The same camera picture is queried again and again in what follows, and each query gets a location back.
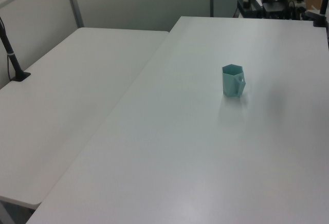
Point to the white rounded-corner table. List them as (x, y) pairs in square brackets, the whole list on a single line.
[(64, 93)]

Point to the black pole with white band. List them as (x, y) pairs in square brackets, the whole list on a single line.
[(11, 57)]

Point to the black clamp pole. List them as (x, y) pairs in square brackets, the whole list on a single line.
[(321, 16)]

